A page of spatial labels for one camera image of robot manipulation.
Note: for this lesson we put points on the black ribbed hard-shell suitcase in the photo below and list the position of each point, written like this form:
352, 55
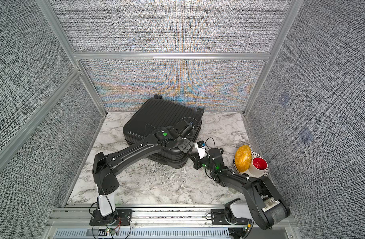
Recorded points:
157, 112

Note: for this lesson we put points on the white patterned plate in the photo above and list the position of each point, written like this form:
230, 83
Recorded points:
254, 154

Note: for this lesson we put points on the red and white cup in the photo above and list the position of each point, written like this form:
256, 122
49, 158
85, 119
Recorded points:
259, 167

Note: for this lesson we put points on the aluminium cage frame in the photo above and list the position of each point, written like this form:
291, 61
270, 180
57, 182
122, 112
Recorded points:
38, 65

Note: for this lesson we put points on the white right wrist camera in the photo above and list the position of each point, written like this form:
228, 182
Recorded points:
200, 148

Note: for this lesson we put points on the yellow mesh-wrapped bread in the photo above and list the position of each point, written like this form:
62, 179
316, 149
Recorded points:
243, 158

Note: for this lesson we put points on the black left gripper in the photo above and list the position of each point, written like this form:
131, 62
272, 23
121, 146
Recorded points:
187, 146

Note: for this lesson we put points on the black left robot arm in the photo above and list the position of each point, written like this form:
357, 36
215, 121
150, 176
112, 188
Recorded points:
107, 167

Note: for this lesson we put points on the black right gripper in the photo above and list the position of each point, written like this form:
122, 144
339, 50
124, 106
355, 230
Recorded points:
197, 162

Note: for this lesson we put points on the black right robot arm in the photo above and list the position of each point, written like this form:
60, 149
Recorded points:
263, 204

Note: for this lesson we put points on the aluminium front rail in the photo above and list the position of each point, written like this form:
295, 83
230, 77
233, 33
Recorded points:
160, 222

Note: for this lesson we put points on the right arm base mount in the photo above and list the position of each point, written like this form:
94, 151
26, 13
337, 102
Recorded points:
235, 212

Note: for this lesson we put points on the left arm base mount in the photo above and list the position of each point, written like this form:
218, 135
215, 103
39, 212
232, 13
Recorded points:
120, 217

